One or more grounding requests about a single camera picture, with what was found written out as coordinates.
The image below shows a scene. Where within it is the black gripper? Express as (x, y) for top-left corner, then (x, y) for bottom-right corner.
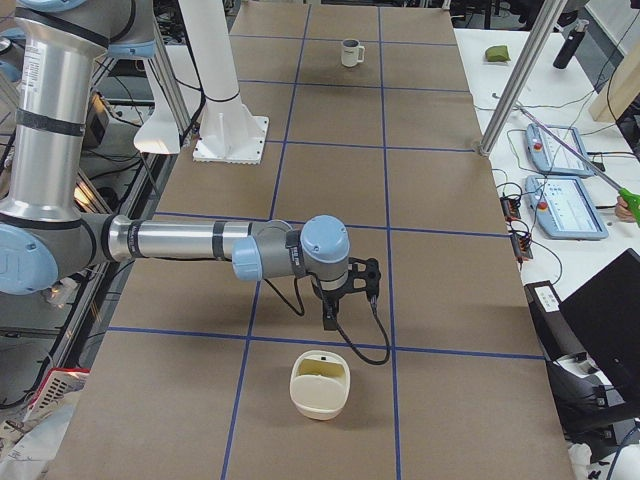
(312, 274), (348, 331)

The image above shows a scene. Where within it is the white mug with HOME text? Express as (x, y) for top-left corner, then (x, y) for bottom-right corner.
(341, 38), (365, 68)

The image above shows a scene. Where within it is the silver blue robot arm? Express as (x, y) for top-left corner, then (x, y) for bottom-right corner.
(1, 1), (357, 330)

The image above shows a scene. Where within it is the near blue teach pendant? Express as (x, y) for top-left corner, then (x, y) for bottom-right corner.
(525, 175), (608, 240)

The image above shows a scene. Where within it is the blue teach pendant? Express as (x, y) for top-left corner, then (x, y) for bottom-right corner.
(525, 123), (594, 178)
(525, 175), (608, 240)

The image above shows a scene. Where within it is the black laptop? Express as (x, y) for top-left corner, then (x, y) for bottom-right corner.
(560, 248), (639, 400)

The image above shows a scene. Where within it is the far blue teach pendant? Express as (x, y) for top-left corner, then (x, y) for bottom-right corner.
(525, 123), (594, 178)

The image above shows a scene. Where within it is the green cloth pouch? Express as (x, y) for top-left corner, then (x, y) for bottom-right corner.
(484, 45), (511, 63)

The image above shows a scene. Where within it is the black water bottle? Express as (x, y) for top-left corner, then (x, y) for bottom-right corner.
(553, 19), (589, 69)

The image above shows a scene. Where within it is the black braided cable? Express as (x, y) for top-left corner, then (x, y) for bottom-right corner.
(262, 277), (391, 365)

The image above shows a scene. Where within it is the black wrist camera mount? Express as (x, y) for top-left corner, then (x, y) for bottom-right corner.
(345, 257), (381, 304)

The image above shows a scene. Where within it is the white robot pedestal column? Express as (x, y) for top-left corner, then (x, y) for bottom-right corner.
(179, 0), (269, 164)

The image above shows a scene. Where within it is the aluminium frame post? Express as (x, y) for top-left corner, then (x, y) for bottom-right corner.
(478, 0), (568, 157)

